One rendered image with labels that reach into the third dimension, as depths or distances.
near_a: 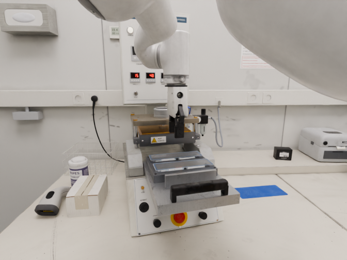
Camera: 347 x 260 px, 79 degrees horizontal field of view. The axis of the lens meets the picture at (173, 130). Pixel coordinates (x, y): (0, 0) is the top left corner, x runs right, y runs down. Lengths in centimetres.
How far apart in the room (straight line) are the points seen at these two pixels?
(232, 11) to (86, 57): 133
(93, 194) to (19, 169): 97
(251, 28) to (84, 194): 82
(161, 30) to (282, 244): 73
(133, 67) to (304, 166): 107
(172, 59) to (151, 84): 39
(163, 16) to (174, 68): 19
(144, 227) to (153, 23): 62
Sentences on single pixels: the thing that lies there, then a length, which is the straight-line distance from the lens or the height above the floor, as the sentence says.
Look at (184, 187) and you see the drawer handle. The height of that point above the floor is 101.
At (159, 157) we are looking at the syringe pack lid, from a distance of 73.
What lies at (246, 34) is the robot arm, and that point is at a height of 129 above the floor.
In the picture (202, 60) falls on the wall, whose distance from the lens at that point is 142.
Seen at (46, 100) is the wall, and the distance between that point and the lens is 152.
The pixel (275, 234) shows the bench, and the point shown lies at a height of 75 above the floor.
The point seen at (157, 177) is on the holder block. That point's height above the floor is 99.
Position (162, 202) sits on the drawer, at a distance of 54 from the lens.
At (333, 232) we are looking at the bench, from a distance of 97.
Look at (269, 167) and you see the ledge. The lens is 131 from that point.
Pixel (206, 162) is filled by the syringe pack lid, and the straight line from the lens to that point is 69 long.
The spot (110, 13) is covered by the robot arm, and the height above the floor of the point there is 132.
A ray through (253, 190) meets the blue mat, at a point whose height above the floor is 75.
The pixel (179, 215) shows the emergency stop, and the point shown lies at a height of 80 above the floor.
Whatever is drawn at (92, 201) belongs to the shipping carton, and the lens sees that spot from 90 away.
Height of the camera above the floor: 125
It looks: 13 degrees down
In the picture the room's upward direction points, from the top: straight up
